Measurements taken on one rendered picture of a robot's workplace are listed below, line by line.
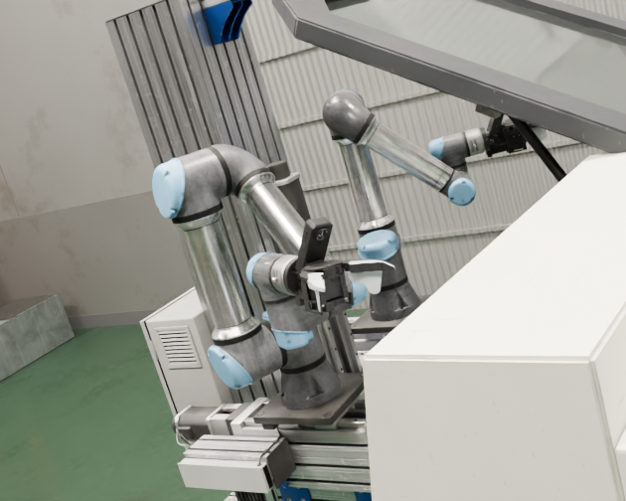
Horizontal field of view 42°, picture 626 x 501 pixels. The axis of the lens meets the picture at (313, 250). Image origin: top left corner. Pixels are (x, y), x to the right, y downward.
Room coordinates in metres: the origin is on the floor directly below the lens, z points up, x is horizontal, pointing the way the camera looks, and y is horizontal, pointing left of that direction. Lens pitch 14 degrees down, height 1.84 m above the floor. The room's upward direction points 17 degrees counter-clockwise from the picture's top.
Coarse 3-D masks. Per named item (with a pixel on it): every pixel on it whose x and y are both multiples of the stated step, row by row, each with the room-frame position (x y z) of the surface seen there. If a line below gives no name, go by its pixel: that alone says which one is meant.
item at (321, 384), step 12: (324, 360) 1.82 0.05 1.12; (288, 372) 1.80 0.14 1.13; (300, 372) 1.79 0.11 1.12; (312, 372) 1.79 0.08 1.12; (324, 372) 1.80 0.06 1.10; (288, 384) 1.80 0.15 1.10; (300, 384) 1.78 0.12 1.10; (312, 384) 1.79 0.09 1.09; (324, 384) 1.79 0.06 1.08; (336, 384) 1.81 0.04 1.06; (288, 396) 1.80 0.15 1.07; (300, 396) 1.78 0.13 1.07; (312, 396) 1.78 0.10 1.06; (324, 396) 1.78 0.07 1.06; (336, 396) 1.79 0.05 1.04; (288, 408) 1.80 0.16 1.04; (300, 408) 1.78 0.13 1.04
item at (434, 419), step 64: (576, 192) 1.06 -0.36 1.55; (512, 256) 0.87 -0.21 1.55; (576, 256) 0.81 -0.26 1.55; (448, 320) 0.74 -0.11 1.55; (512, 320) 0.70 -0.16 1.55; (576, 320) 0.66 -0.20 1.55; (384, 384) 0.71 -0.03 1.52; (448, 384) 0.66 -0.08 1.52; (512, 384) 0.62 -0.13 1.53; (576, 384) 0.59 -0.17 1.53; (384, 448) 0.72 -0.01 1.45; (448, 448) 0.67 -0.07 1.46; (512, 448) 0.63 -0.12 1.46; (576, 448) 0.60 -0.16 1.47
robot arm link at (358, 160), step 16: (352, 144) 2.35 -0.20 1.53; (352, 160) 2.35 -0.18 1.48; (368, 160) 2.35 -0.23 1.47; (352, 176) 2.36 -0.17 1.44; (368, 176) 2.35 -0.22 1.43; (352, 192) 2.39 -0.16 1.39; (368, 192) 2.35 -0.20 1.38; (368, 208) 2.35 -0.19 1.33; (384, 208) 2.36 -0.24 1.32; (368, 224) 2.35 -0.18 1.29; (384, 224) 2.33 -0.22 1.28; (400, 240) 2.41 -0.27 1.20
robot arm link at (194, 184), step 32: (192, 160) 1.75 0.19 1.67; (224, 160) 1.77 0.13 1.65; (160, 192) 1.75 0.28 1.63; (192, 192) 1.72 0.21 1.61; (224, 192) 1.77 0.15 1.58; (192, 224) 1.73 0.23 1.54; (192, 256) 1.76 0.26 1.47; (224, 256) 1.75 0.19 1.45; (224, 288) 1.74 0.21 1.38; (224, 320) 1.74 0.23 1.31; (256, 320) 1.77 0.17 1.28; (224, 352) 1.72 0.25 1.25; (256, 352) 1.73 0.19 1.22
